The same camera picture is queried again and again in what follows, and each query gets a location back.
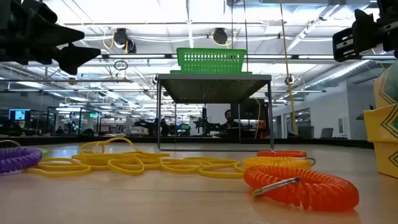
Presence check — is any yellow rubber bands heap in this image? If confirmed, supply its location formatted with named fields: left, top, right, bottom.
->
left=26, top=137, right=246, bottom=180

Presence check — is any green plastic mesh basket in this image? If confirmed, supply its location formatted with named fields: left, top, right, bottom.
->
left=170, top=47, right=252, bottom=75

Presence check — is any orange spiral coil keychain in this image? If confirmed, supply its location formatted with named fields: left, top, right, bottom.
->
left=256, top=150, right=308, bottom=158
left=243, top=166, right=360, bottom=212

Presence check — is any grey perforated metal shelf riser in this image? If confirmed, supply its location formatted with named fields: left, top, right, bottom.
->
left=156, top=73, right=275, bottom=152

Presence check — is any black ceiling cable reel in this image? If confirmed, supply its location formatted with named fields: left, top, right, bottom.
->
left=211, top=27, right=229, bottom=45
left=112, top=27, right=137, bottom=54

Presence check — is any black hanging cable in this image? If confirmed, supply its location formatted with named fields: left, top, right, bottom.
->
left=229, top=0, right=234, bottom=75
left=243, top=0, right=249, bottom=72

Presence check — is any person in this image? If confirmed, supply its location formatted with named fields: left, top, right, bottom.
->
left=219, top=108, right=242, bottom=134

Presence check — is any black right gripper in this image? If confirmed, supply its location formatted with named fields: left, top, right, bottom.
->
left=331, top=0, right=398, bottom=63

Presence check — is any lit blue screen monitor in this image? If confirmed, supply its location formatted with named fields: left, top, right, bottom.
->
left=8, top=108, right=31, bottom=121

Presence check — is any yellow hanging cable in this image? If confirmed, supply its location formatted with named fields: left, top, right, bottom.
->
left=279, top=0, right=299, bottom=136

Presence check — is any yellow crayon box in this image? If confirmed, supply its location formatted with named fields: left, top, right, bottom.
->
left=363, top=104, right=398, bottom=179

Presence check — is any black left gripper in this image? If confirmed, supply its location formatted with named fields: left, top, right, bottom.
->
left=0, top=0, right=101, bottom=75

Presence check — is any purple spiral coil keychain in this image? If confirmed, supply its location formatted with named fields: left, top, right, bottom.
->
left=0, top=139, right=43, bottom=175

